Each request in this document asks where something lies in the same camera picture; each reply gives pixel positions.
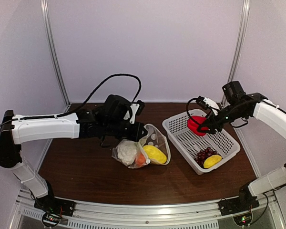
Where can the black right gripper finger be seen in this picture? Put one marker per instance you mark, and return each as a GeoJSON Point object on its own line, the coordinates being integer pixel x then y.
{"type": "Point", "coordinates": [203, 124]}
{"type": "Point", "coordinates": [208, 131]}

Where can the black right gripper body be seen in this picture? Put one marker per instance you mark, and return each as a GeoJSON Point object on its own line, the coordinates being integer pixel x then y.
{"type": "Point", "coordinates": [219, 125]}

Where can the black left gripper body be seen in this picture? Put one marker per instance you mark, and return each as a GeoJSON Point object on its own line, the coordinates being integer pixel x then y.
{"type": "Point", "coordinates": [114, 128]}

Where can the red toy bell pepper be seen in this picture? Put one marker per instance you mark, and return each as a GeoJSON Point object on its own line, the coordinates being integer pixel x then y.
{"type": "Point", "coordinates": [193, 124]}

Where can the dark red toy grapes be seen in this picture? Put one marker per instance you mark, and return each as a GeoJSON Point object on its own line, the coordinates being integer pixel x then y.
{"type": "Point", "coordinates": [203, 154]}

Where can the white toy cauliflower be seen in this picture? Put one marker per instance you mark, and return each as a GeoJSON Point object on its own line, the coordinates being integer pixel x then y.
{"type": "Point", "coordinates": [127, 151]}

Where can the orange toy pumpkin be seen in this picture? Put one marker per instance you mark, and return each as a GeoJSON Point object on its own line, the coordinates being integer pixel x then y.
{"type": "Point", "coordinates": [140, 160]}

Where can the clear polka dot zip bag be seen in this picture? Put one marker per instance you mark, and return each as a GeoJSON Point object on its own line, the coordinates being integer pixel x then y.
{"type": "Point", "coordinates": [155, 138]}

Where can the yellow toy lemon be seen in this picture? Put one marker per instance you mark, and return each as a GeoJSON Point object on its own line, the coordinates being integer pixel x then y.
{"type": "Point", "coordinates": [155, 154]}

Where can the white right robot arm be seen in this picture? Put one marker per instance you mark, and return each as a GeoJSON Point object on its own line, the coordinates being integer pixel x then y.
{"type": "Point", "coordinates": [242, 105]}

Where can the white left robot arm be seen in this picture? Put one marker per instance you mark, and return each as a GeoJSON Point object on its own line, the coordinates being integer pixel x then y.
{"type": "Point", "coordinates": [18, 129]}

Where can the white perforated plastic basket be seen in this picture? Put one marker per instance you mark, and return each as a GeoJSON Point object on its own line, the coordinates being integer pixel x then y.
{"type": "Point", "coordinates": [189, 144]}

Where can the yellow toy mango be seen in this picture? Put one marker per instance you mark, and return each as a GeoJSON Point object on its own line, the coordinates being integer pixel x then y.
{"type": "Point", "coordinates": [211, 161]}

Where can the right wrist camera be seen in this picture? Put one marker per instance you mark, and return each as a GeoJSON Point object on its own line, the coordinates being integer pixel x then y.
{"type": "Point", "coordinates": [207, 103]}

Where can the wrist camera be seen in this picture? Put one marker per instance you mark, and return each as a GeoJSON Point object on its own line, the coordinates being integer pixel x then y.
{"type": "Point", "coordinates": [133, 110]}
{"type": "Point", "coordinates": [207, 103]}

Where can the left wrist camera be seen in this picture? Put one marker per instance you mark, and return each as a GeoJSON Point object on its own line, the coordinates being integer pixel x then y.
{"type": "Point", "coordinates": [133, 110]}

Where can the right aluminium frame post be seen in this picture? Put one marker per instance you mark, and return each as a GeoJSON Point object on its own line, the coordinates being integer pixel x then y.
{"type": "Point", "coordinates": [244, 18]}

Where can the aluminium frame post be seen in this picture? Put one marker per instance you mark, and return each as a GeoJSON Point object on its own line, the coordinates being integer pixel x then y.
{"type": "Point", "coordinates": [244, 18]}
{"type": "Point", "coordinates": [53, 53]}

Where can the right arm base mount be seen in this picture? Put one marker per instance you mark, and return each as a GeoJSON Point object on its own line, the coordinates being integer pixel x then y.
{"type": "Point", "coordinates": [241, 211]}

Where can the front aluminium rail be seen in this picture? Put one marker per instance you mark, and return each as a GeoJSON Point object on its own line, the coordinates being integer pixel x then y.
{"type": "Point", "coordinates": [199, 215]}

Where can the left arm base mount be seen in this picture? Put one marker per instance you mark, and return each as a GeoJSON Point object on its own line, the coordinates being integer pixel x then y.
{"type": "Point", "coordinates": [54, 210]}

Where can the left aluminium frame post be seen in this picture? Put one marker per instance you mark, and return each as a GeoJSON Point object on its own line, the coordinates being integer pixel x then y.
{"type": "Point", "coordinates": [53, 53]}

